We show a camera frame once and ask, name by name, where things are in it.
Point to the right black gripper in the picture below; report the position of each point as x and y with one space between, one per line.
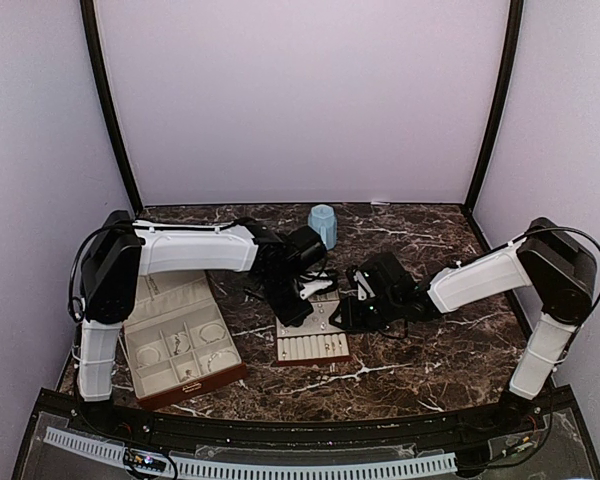
350 317

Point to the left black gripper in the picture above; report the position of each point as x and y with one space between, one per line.
293 317

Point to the brown jewelry tray cream lining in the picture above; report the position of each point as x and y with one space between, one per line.
305 345

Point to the brown jewelry box cream lining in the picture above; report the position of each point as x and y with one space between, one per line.
175 325

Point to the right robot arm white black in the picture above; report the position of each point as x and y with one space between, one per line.
560 264

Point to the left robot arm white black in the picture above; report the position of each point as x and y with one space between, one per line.
109 262

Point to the light blue upside-down mug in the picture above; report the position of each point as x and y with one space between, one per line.
322 219

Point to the small circuit board with leds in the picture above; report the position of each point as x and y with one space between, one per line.
143 461

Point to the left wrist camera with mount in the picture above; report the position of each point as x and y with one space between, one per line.
307 259

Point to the white slotted cable duct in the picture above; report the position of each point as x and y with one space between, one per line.
181 467

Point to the black front table rail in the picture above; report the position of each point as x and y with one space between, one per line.
180 433

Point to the black right corner post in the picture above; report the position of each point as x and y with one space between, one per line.
496 111

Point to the black corner post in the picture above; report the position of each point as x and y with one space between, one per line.
108 109
496 111

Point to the black left corner post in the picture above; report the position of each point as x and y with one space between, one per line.
108 109

